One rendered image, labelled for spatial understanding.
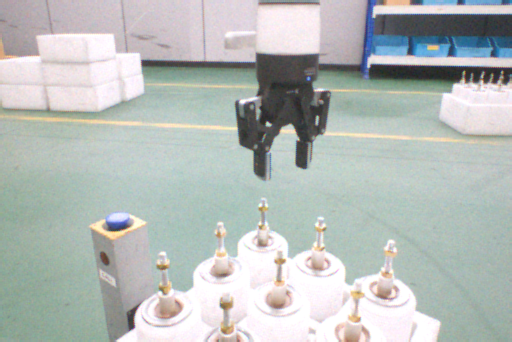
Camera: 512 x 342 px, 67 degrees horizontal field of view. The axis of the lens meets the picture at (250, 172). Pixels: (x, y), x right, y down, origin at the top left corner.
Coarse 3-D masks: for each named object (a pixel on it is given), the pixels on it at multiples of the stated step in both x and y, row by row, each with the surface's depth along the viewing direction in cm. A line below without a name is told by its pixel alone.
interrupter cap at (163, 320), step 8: (152, 296) 59; (176, 296) 59; (184, 296) 59; (144, 304) 58; (152, 304) 58; (176, 304) 58; (184, 304) 58; (192, 304) 58; (144, 312) 56; (152, 312) 56; (160, 312) 57; (176, 312) 57; (184, 312) 56; (144, 320) 55; (152, 320) 55; (160, 320) 55; (168, 320) 55; (176, 320) 55; (184, 320) 55
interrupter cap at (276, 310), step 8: (264, 288) 61; (288, 288) 61; (296, 288) 61; (256, 296) 59; (264, 296) 60; (288, 296) 60; (296, 296) 59; (256, 304) 58; (264, 304) 58; (272, 304) 58; (280, 304) 58; (288, 304) 58; (296, 304) 58; (264, 312) 56; (272, 312) 56; (280, 312) 56; (288, 312) 56; (296, 312) 56
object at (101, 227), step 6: (132, 216) 71; (102, 222) 68; (132, 222) 68; (138, 222) 68; (144, 222) 68; (96, 228) 67; (102, 228) 67; (108, 228) 66; (114, 228) 66; (120, 228) 66; (126, 228) 66; (132, 228) 67; (108, 234) 65; (114, 234) 65; (120, 234) 65
